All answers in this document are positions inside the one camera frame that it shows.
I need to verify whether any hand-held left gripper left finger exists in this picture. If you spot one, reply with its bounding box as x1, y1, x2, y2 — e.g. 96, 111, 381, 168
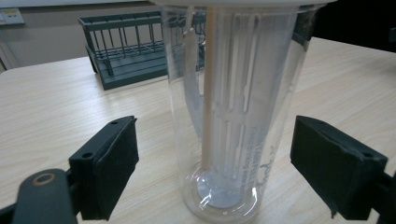
68, 115, 140, 221

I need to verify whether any white wall socket panel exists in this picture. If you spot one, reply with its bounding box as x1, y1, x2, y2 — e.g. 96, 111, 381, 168
0, 7, 26, 26

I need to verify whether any dark green dish rack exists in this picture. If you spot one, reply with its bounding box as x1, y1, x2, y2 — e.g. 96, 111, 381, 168
78, 10, 207, 91

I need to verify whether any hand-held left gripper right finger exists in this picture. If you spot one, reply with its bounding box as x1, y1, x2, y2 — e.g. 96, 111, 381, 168
290, 115, 389, 221

